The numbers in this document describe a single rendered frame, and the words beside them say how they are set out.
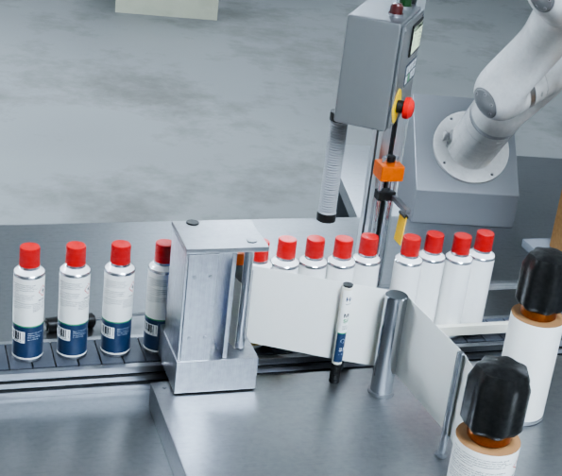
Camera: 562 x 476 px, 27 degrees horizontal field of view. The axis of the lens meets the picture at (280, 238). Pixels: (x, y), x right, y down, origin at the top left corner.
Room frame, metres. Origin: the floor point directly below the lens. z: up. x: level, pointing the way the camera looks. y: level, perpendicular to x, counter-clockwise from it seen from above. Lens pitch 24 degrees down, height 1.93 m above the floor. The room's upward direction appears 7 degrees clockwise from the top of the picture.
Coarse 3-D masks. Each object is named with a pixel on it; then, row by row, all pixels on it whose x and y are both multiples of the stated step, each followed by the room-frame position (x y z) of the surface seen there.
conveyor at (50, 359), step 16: (496, 320) 2.08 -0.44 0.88; (464, 336) 1.99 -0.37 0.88; (480, 336) 2.00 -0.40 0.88; (496, 336) 2.01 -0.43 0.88; (0, 352) 1.74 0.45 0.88; (48, 352) 1.75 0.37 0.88; (96, 352) 1.77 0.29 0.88; (144, 352) 1.79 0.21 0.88; (256, 352) 1.84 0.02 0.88; (272, 352) 1.85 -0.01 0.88; (288, 352) 1.85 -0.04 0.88; (0, 368) 1.68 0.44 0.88; (16, 368) 1.69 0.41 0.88; (32, 368) 1.71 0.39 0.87
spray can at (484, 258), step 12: (480, 240) 2.01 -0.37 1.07; (492, 240) 2.02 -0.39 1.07; (480, 252) 2.01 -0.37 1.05; (492, 252) 2.03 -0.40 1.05; (480, 264) 2.00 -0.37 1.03; (492, 264) 2.01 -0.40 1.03; (480, 276) 2.00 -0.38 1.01; (468, 288) 2.00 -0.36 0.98; (480, 288) 2.00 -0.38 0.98; (468, 300) 2.00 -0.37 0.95; (480, 300) 2.00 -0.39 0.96; (468, 312) 2.00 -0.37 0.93; (480, 312) 2.01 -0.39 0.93
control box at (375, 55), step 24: (384, 0) 2.09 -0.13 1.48; (360, 24) 1.95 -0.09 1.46; (384, 24) 1.94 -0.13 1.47; (408, 24) 1.96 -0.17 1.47; (360, 48) 1.95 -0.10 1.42; (384, 48) 1.94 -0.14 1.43; (408, 48) 1.99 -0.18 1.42; (360, 72) 1.95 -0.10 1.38; (384, 72) 1.93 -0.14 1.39; (336, 96) 1.96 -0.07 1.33; (360, 96) 1.94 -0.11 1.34; (384, 96) 1.93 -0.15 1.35; (408, 96) 2.07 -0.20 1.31; (336, 120) 1.95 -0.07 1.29; (360, 120) 1.94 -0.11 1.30; (384, 120) 1.93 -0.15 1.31
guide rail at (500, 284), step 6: (492, 282) 2.07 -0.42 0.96; (498, 282) 2.08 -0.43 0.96; (504, 282) 2.08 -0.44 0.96; (510, 282) 2.08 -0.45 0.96; (516, 282) 2.09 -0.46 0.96; (384, 288) 1.99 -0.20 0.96; (492, 288) 2.07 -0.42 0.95; (498, 288) 2.07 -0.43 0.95; (504, 288) 2.08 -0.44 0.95; (510, 288) 2.08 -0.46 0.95; (516, 288) 2.09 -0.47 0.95
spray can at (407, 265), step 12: (408, 240) 1.95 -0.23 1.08; (420, 240) 1.96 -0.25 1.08; (408, 252) 1.95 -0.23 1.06; (396, 264) 1.95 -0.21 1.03; (408, 264) 1.94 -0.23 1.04; (420, 264) 1.95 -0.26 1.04; (396, 276) 1.95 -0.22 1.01; (408, 276) 1.94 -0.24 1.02; (396, 288) 1.94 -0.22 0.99; (408, 288) 1.94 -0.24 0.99
